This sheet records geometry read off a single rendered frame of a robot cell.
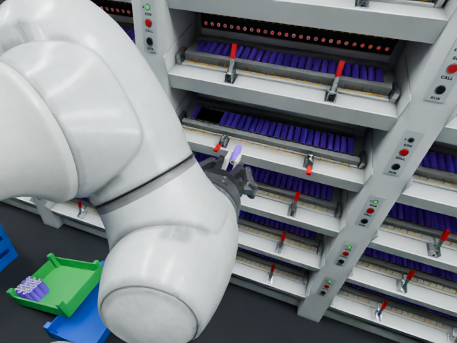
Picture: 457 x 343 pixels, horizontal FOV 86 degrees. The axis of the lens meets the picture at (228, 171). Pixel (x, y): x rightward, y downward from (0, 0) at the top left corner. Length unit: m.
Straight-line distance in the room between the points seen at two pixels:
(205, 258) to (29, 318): 1.22
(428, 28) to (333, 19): 0.18
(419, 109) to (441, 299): 0.71
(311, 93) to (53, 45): 0.59
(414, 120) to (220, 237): 0.59
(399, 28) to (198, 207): 0.58
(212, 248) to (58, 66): 0.16
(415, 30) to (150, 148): 0.60
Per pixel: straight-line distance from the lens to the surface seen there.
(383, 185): 0.80
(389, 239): 0.96
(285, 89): 0.70
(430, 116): 0.73
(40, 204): 1.61
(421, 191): 0.86
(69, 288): 1.32
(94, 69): 0.20
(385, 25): 0.67
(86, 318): 1.29
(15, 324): 1.40
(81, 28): 0.22
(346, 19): 0.66
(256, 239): 1.02
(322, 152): 0.78
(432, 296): 1.19
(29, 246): 1.64
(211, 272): 0.20
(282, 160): 0.76
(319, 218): 0.90
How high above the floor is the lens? 1.11
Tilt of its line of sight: 34 degrees down
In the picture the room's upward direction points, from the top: 7 degrees clockwise
